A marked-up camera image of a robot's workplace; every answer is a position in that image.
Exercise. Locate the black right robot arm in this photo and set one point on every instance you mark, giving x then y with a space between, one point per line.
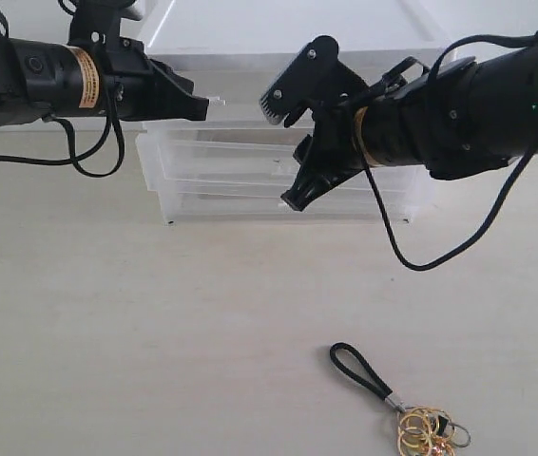
457 120

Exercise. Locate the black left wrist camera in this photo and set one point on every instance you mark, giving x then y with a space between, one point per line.
99 21

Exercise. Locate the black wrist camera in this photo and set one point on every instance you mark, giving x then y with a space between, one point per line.
99 21
314 75

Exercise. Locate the keychain with gold rings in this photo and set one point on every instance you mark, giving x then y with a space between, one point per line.
419 429

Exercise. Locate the white plastic drawer cabinet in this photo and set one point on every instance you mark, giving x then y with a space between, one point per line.
266 35

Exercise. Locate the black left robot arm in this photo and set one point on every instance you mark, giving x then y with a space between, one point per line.
97 73

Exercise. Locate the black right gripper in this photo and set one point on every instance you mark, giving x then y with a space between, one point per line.
326 157

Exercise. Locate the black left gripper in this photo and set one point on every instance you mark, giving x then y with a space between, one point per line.
150 90

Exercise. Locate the clear top left drawer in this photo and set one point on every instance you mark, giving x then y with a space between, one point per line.
233 95

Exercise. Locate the clear top right drawer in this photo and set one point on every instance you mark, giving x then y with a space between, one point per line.
356 70

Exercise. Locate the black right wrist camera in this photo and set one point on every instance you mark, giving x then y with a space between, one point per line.
314 75

